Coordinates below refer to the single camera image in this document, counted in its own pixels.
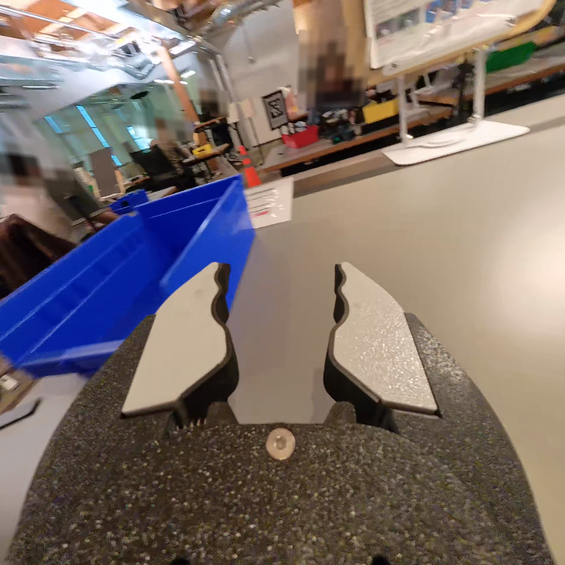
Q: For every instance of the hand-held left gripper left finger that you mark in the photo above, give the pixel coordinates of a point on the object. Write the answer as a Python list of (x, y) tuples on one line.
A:
[(185, 348)]

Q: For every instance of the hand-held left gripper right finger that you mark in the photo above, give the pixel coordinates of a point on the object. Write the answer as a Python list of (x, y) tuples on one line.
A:
[(379, 353)]

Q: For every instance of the small blue storage bin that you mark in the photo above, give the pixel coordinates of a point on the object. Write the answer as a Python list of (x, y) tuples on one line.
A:
[(128, 201)]

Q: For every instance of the printed paper sheet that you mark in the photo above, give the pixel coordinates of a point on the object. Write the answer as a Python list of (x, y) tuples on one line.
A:
[(271, 203)]

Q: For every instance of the black office chair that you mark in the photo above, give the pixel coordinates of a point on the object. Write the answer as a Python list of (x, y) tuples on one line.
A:
[(161, 167)]

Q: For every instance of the orange plastic object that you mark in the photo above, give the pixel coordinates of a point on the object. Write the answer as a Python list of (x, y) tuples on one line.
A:
[(250, 170)]

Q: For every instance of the red box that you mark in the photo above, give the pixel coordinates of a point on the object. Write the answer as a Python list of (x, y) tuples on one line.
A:
[(301, 137)]

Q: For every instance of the yellow box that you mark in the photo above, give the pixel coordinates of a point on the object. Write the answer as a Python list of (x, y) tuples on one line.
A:
[(379, 111)]

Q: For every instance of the fiducial marker sign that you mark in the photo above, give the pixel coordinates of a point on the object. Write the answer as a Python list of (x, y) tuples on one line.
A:
[(274, 110)]

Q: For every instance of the green flat box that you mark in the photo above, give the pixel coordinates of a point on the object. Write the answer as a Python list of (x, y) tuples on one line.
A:
[(510, 57)]

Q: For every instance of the white sign stand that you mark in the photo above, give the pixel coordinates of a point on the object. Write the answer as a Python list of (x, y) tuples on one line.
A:
[(441, 31)]

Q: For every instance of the wooden support post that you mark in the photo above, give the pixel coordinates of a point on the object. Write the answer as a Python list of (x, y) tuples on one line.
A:
[(179, 84)]

